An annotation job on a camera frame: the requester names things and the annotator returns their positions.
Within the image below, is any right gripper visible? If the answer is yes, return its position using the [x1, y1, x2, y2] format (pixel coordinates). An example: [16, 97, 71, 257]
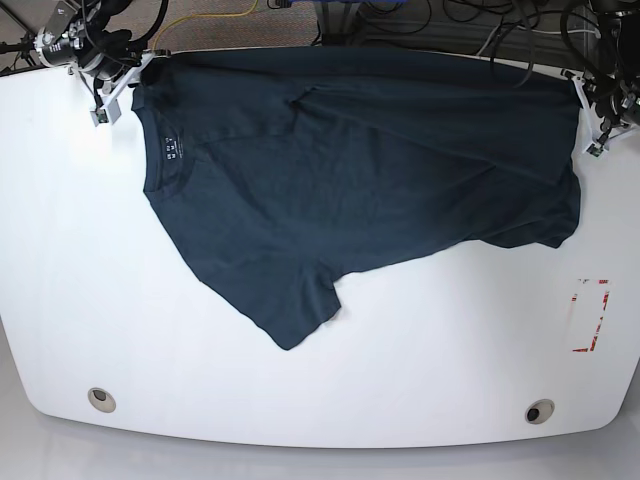
[67, 49, 171, 108]

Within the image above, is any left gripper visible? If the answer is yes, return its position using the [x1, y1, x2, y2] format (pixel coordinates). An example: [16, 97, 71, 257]
[562, 69, 639, 148]

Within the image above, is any dark navy T-shirt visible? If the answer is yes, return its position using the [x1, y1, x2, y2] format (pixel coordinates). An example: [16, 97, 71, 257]
[132, 48, 581, 350]

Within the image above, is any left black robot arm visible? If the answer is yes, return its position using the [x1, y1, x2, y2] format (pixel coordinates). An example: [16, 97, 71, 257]
[559, 1, 639, 157]

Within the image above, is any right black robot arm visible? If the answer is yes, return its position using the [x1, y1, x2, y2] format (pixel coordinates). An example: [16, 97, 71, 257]
[33, 1, 169, 123]

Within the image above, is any black tripod stand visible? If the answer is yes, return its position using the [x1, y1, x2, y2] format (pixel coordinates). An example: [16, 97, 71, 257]
[0, 0, 56, 71]

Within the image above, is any red tape rectangle marking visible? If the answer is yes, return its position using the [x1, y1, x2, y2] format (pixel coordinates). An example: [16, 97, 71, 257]
[567, 279, 612, 353]

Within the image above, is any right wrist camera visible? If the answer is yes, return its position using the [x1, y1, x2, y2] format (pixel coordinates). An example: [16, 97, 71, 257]
[90, 100, 121, 126]

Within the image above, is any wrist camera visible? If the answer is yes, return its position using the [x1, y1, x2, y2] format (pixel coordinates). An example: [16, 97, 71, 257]
[90, 100, 121, 126]
[585, 142, 605, 158]

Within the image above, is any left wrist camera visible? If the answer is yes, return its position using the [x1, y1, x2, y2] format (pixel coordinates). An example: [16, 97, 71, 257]
[585, 142, 605, 158]

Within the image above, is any yellow cable on floor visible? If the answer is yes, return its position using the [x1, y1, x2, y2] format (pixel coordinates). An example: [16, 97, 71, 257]
[152, 0, 261, 54]

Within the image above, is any right table cable grommet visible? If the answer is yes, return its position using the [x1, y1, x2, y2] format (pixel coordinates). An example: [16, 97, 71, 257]
[525, 399, 555, 425]

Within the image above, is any table cable grommet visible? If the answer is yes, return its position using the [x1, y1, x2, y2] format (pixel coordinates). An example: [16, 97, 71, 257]
[87, 388, 116, 414]
[525, 399, 555, 425]

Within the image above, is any left table cable grommet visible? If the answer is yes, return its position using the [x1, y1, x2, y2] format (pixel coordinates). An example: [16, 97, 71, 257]
[87, 388, 116, 414]

